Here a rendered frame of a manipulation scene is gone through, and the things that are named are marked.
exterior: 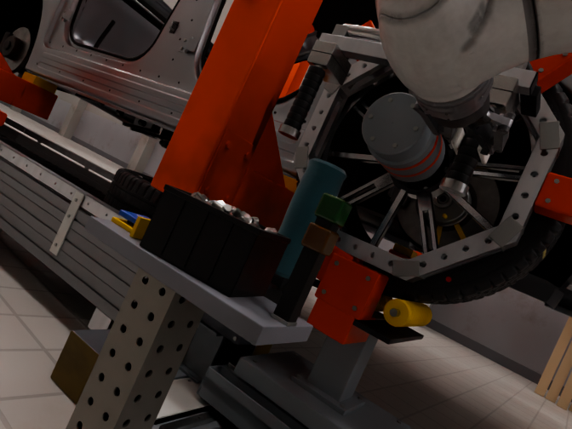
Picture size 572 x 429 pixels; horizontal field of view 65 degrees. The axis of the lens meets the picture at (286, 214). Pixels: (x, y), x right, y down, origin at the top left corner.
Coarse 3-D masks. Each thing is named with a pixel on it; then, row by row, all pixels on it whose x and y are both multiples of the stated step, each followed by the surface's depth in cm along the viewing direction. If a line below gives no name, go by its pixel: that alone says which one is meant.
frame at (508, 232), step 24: (360, 72) 109; (384, 72) 110; (336, 96) 111; (312, 120) 112; (336, 120) 115; (528, 120) 92; (552, 120) 86; (312, 144) 111; (552, 144) 85; (528, 168) 87; (528, 192) 86; (504, 216) 87; (528, 216) 86; (360, 240) 100; (480, 240) 88; (504, 240) 86; (384, 264) 96; (408, 264) 93; (432, 264) 91; (456, 264) 93
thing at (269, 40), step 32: (256, 0) 117; (288, 0) 115; (320, 0) 125; (224, 32) 120; (256, 32) 114; (288, 32) 119; (224, 64) 117; (256, 64) 114; (288, 64) 124; (192, 96) 120; (224, 96) 115; (256, 96) 118; (192, 128) 118; (224, 128) 113; (256, 128) 123; (192, 160) 115; (224, 160) 117; (192, 192) 113; (224, 192) 121
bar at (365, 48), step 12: (324, 36) 93; (336, 36) 91; (348, 48) 89; (360, 48) 88; (372, 48) 87; (372, 60) 88; (384, 60) 86; (504, 72) 74; (516, 72) 73; (528, 72) 72; (528, 84) 72
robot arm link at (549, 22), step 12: (540, 0) 37; (552, 0) 36; (564, 0) 36; (540, 12) 37; (552, 12) 37; (564, 12) 36; (540, 24) 37; (552, 24) 37; (564, 24) 37; (540, 36) 38; (552, 36) 38; (564, 36) 38; (540, 48) 39; (552, 48) 39; (564, 48) 39
